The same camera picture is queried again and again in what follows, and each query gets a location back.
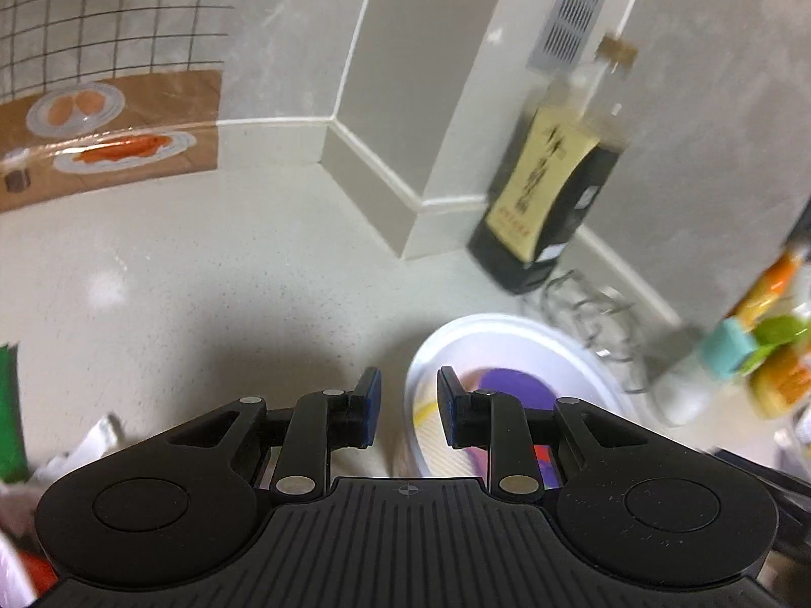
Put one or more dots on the clear plastic bag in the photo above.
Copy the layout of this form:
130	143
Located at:
20	500

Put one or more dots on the yellow round scrub pad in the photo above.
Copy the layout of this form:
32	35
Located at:
441	459

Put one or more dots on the cartoon kitchen wall sticker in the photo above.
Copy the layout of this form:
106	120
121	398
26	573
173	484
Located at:
100	93

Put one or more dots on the green white vegetable bag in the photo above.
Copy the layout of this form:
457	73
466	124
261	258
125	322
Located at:
778	370

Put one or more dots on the dark soy sauce bottle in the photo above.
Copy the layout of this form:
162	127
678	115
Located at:
560	158

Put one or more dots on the teal lid salt shaker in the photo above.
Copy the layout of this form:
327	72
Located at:
686	389

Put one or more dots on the red rectangular food container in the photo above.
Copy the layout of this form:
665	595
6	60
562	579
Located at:
39	571

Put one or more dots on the orange detergent bottle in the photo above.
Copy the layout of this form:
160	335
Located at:
769	286

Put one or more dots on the white round plastic bowl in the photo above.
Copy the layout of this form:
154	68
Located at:
530	361

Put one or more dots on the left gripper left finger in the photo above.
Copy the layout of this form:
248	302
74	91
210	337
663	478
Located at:
321	423

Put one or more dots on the white wall vent grille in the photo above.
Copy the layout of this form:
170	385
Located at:
562	38

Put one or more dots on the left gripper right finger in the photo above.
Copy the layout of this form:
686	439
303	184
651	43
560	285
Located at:
495	423

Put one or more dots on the green snack wrapper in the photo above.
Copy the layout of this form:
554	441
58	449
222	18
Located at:
13	460

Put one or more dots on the metal wire steamer rack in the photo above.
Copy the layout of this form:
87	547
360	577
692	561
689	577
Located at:
602	321

